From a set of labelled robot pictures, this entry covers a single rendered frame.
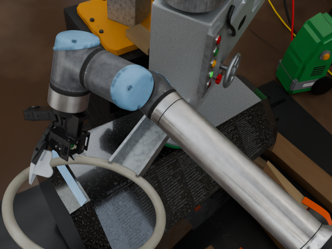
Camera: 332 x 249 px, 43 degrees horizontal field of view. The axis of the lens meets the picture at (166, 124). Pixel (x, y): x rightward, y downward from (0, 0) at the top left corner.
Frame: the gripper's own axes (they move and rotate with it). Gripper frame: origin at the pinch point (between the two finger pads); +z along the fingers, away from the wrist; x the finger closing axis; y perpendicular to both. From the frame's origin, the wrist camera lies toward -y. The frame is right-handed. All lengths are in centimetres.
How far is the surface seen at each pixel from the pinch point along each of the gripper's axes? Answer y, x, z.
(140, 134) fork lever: -7, 56, 16
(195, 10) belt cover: 3, 52, -37
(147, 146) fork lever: -1, 54, 17
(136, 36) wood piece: -60, 127, 8
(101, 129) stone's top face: -35, 73, 35
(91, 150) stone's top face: -31, 62, 40
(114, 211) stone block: -8, 52, 53
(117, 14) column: -80, 134, 3
